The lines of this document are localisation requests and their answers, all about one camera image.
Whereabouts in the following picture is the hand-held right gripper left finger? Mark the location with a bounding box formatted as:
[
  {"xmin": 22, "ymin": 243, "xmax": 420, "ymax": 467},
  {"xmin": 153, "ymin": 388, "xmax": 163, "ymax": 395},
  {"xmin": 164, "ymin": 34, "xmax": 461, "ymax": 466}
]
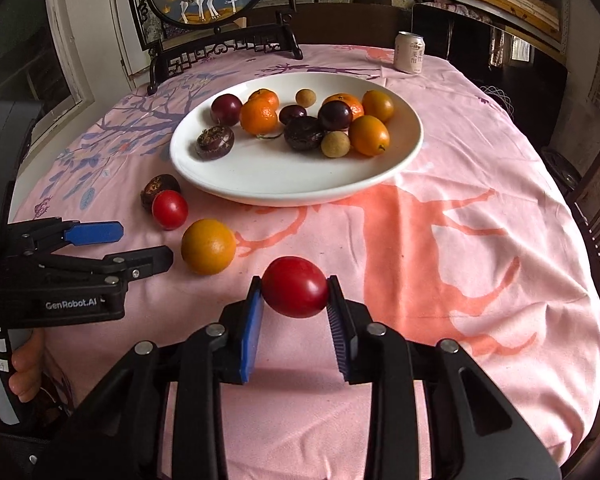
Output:
[{"xmin": 45, "ymin": 275, "xmax": 266, "ymax": 480}]

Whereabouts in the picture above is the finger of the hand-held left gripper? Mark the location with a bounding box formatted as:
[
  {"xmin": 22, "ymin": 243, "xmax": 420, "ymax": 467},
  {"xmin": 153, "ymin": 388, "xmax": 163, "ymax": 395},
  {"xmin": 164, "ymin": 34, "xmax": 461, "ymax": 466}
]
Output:
[
  {"xmin": 9, "ymin": 217, "xmax": 125, "ymax": 256},
  {"xmin": 30, "ymin": 245, "xmax": 175, "ymax": 286}
]

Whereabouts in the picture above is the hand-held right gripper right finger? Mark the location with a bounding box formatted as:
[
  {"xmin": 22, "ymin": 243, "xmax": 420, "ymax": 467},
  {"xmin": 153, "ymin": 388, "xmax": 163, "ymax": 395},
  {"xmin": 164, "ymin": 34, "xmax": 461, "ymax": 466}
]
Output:
[{"xmin": 326, "ymin": 274, "xmax": 564, "ymax": 480}]

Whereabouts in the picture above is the smooth orange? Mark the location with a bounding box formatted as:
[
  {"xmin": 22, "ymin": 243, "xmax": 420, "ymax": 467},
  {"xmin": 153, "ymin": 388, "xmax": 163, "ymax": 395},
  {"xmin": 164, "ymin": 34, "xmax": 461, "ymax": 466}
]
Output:
[
  {"xmin": 349, "ymin": 115, "xmax": 391, "ymax": 157},
  {"xmin": 181, "ymin": 218, "xmax": 237, "ymax": 276},
  {"xmin": 361, "ymin": 89, "xmax": 395, "ymax": 123}
]

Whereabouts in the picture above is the white ceramic plate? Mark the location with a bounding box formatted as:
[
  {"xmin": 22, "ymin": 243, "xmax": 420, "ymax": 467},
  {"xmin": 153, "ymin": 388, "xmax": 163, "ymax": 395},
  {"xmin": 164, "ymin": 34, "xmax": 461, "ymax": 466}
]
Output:
[{"xmin": 169, "ymin": 71, "xmax": 424, "ymax": 206}]

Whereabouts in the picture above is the dark purple plum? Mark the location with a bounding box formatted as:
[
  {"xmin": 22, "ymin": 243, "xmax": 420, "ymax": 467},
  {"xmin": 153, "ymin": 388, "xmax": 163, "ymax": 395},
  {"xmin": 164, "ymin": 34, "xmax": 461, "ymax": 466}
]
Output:
[
  {"xmin": 317, "ymin": 100, "xmax": 354, "ymax": 132},
  {"xmin": 278, "ymin": 104, "xmax": 308, "ymax": 126},
  {"xmin": 210, "ymin": 93, "xmax": 244, "ymax": 126}
]

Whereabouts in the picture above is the large mandarin orange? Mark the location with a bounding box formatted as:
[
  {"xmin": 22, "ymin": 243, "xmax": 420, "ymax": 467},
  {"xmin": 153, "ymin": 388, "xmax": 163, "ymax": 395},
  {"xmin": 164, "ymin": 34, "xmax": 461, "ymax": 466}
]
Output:
[{"xmin": 240, "ymin": 98, "xmax": 279, "ymax": 136}]

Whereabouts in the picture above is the small green fruit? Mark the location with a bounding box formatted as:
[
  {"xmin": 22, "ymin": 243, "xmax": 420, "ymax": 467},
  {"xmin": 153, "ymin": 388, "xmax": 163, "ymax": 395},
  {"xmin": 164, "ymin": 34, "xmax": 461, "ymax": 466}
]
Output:
[{"xmin": 321, "ymin": 130, "xmax": 351, "ymax": 159}]

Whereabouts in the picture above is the small mandarin orange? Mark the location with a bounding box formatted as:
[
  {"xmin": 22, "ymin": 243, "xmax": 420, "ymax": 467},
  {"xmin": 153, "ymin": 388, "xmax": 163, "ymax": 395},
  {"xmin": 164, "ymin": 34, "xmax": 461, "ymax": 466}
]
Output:
[
  {"xmin": 248, "ymin": 88, "xmax": 280, "ymax": 108},
  {"xmin": 325, "ymin": 92, "xmax": 365, "ymax": 120}
]

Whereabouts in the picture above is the person's left hand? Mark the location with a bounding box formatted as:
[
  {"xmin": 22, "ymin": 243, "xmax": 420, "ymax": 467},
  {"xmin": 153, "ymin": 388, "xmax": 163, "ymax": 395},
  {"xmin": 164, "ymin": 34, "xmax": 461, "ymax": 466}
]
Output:
[{"xmin": 9, "ymin": 329, "xmax": 47, "ymax": 404}]

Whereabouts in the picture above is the small red tomato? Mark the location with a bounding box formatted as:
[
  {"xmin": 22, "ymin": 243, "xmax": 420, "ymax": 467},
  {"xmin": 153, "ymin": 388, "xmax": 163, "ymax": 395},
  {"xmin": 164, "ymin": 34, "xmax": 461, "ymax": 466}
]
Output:
[{"xmin": 151, "ymin": 190, "xmax": 189, "ymax": 231}]

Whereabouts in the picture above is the dark passion fruit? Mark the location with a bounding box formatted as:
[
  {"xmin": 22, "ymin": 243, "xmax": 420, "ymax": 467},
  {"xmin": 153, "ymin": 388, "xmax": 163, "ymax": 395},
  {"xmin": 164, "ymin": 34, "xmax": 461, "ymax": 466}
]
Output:
[{"xmin": 140, "ymin": 174, "xmax": 182, "ymax": 212}]

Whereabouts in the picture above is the pink printed tablecloth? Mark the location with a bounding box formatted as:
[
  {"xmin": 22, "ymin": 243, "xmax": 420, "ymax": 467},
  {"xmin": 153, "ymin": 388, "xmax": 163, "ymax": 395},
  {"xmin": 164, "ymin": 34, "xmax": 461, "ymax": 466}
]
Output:
[{"xmin": 10, "ymin": 42, "xmax": 600, "ymax": 480}]

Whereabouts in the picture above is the white board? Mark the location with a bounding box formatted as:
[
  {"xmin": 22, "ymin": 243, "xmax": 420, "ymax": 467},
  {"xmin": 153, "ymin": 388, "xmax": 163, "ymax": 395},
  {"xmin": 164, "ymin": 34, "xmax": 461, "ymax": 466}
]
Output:
[{"xmin": 107, "ymin": 0, "xmax": 148, "ymax": 91}]

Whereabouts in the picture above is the round black stool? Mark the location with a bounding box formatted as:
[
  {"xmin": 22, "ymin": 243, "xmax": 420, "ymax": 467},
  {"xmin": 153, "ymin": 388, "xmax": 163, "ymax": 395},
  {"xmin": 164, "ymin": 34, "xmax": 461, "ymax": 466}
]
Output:
[{"xmin": 542, "ymin": 147, "xmax": 583, "ymax": 191}]

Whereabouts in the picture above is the pale drink can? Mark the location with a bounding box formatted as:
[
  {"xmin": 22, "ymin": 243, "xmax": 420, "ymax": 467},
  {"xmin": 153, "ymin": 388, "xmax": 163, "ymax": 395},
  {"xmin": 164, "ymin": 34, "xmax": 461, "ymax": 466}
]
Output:
[{"xmin": 393, "ymin": 31, "xmax": 426, "ymax": 75}]

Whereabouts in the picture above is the black cabinet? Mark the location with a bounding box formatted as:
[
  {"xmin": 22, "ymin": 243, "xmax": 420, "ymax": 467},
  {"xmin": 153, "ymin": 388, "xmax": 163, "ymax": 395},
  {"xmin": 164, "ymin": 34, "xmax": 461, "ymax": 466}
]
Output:
[{"xmin": 410, "ymin": 2, "xmax": 571, "ymax": 106}]

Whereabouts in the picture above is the pink cloth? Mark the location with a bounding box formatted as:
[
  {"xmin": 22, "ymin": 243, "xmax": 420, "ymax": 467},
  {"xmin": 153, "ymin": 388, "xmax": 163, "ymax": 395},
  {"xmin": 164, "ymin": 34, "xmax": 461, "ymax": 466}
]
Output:
[{"xmin": 424, "ymin": 0, "xmax": 481, "ymax": 17}]

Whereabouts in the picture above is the white metal shelf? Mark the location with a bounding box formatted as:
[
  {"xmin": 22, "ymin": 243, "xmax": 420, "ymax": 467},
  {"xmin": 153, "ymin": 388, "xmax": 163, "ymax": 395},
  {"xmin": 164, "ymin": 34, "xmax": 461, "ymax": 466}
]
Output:
[{"xmin": 290, "ymin": 0, "xmax": 571, "ymax": 53}]

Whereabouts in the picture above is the dark window white frame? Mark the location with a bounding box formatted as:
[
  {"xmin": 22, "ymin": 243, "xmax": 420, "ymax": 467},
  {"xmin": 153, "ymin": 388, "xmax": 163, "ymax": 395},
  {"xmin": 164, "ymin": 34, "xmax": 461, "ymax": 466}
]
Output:
[{"xmin": 0, "ymin": 0, "xmax": 96, "ymax": 126}]

